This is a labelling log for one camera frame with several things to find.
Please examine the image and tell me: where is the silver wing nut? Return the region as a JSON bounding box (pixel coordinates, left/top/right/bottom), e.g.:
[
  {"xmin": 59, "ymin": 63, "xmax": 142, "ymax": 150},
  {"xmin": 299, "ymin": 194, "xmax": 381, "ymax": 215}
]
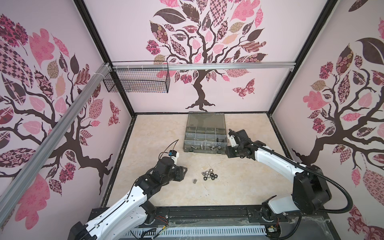
[{"xmin": 210, "ymin": 145, "xmax": 223, "ymax": 151}]

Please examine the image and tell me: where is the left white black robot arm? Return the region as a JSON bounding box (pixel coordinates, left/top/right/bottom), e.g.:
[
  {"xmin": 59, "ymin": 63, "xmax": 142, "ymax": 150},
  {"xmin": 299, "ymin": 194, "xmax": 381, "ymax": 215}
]
[{"xmin": 68, "ymin": 157, "xmax": 188, "ymax": 240}]

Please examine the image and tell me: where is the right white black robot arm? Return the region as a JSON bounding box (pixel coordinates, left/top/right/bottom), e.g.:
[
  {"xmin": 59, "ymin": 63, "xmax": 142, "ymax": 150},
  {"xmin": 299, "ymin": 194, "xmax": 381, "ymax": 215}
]
[{"xmin": 226, "ymin": 130, "xmax": 332, "ymax": 222}]

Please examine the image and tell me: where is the grey plastic compartment organizer box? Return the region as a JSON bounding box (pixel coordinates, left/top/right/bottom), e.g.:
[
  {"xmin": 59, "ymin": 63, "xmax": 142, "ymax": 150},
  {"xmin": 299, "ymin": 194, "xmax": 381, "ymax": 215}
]
[{"xmin": 183, "ymin": 112, "xmax": 228, "ymax": 155}]

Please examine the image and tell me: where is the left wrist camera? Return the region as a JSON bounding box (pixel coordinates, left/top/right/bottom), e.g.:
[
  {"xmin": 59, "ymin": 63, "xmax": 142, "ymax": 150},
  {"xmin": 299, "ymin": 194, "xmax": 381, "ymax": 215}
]
[{"xmin": 168, "ymin": 150, "xmax": 180, "ymax": 164}]

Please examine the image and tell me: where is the white slotted cable duct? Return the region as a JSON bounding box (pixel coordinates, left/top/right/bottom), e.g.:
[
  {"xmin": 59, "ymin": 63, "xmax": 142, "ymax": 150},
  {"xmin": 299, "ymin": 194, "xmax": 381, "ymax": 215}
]
[{"xmin": 124, "ymin": 226, "xmax": 267, "ymax": 240}]

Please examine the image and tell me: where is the aluminium rail on back wall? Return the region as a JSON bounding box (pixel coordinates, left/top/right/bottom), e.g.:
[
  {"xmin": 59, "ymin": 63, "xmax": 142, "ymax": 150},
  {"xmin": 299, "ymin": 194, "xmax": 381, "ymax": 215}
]
[{"xmin": 113, "ymin": 62, "xmax": 296, "ymax": 71}]

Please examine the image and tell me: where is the aluminium rail on wall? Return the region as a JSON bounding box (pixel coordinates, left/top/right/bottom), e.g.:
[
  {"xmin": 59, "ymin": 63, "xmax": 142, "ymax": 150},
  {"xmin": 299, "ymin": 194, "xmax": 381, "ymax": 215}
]
[
  {"xmin": 113, "ymin": 62, "xmax": 296, "ymax": 71},
  {"xmin": 1, "ymin": 63, "xmax": 110, "ymax": 224}
]

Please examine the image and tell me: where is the black wire mesh basket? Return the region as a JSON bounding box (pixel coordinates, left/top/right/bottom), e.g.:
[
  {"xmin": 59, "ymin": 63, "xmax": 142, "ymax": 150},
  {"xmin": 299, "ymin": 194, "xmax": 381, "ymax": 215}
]
[{"xmin": 103, "ymin": 60, "xmax": 171, "ymax": 94}]

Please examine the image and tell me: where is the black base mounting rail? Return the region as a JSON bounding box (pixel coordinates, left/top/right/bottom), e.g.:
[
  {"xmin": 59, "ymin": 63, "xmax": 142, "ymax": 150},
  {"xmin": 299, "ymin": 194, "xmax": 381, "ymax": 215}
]
[{"xmin": 86, "ymin": 204, "xmax": 301, "ymax": 226}]

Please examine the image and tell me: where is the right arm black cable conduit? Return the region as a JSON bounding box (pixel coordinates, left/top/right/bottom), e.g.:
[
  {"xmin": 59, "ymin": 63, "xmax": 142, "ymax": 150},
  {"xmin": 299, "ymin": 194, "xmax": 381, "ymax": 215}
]
[{"xmin": 229, "ymin": 130, "xmax": 354, "ymax": 214}]

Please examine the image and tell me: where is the aluminium rail on left wall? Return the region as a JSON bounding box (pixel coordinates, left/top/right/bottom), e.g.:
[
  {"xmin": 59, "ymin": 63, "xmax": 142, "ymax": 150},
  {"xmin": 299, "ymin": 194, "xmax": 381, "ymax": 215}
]
[{"xmin": 1, "ymin": 63, "xmax": 110, "ymax": 224}]

